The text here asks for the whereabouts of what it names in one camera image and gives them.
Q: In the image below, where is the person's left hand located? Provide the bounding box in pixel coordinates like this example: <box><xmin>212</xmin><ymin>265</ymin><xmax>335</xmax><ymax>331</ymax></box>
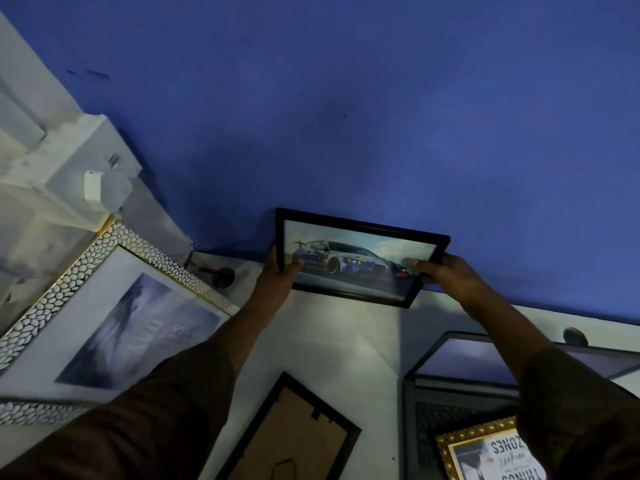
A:
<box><xmin>254</xmin><ymin>244</ymin><xmax>305</xmax><ymax>314</ymax></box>

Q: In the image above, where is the white pebbled gold picture frame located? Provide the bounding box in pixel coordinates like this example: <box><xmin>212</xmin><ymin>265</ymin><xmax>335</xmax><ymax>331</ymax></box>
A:
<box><xmin>0</xmin><ymin>218</ymin><xmax>241</xmax><ymax>426</ymax></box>

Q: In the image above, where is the person's right hand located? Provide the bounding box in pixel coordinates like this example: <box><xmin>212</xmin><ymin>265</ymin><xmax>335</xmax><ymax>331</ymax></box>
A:
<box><xmin>409</xmin><ymin>253</ymin><xmax>483</xmax><ymax>309</ymax></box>

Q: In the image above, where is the black frame with cardboard back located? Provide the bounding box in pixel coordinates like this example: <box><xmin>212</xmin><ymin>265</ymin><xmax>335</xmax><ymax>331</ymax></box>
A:
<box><xmin>216</xmin><ymin>372</ymin><xmax>362</xmax><ymax>480</ymax></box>

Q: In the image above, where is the person's left forearm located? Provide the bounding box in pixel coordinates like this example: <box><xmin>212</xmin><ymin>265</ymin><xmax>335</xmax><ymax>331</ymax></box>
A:
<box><xmin>0</xmin><ymin>293</ymin><xmax>279</xmax><ymax>480</ymax></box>

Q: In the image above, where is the person's right forearm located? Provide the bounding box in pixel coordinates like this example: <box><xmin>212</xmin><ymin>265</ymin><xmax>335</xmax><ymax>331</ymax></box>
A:
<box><xmin>459</xmin><ymin>290</ymin><xmax>640</xmax><ymax>480</ymax></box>

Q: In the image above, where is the black framed car picture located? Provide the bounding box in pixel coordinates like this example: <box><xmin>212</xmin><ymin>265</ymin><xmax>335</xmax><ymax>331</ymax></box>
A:
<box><xmin>275</xmin><ymin>208</ymin><xmax>451</xmax><ymax>309</ymax></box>

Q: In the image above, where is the white wall fixture box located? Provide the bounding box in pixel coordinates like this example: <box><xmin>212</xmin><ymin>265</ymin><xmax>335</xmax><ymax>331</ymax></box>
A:
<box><xmin>0</xmin><ymin>77</ymin><xmax>143</xmax><ymax>305</ymax></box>

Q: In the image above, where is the ornate gold picture frame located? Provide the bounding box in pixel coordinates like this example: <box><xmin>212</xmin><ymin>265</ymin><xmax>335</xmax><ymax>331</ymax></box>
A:
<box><xmin>435</xmin><ymin>416</ymin><xmax>546</xmax><ymax>480</ymax></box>

